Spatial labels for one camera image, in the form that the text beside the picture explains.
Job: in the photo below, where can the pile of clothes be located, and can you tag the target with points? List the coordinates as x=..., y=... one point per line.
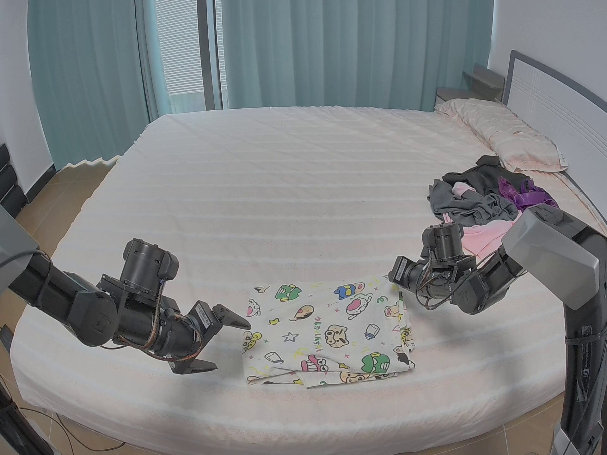
x=479, y=202

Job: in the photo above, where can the white printed pyjama top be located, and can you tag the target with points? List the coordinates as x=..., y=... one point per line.
x=327, y=334

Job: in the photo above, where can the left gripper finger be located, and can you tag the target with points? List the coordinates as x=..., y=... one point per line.
x=232, y=318
x=199, y=367

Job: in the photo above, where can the wide blue-green curtain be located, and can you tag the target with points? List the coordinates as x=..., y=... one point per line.
x=351, y=36

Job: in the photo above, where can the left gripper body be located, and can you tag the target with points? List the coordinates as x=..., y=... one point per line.
x=201, y=323

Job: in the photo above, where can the narrow blue-green curtain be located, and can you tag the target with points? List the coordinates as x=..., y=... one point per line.
x=90, y=64

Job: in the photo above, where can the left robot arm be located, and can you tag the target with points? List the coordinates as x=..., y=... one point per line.
x=95, y=311

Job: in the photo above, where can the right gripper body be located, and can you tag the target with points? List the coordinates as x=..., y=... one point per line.
x=403, y=273

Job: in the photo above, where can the window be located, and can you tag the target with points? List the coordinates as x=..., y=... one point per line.
x=189, y=36

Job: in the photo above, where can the pale pink pillow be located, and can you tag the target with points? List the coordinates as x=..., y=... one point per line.
x=512, y=135

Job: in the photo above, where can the grey bedside table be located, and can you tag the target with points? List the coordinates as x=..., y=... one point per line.
x=479, y=86

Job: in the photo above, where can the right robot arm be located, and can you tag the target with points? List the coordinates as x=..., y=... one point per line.
x=550, y=254

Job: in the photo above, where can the bed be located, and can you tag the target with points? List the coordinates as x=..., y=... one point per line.
x=284, y=183

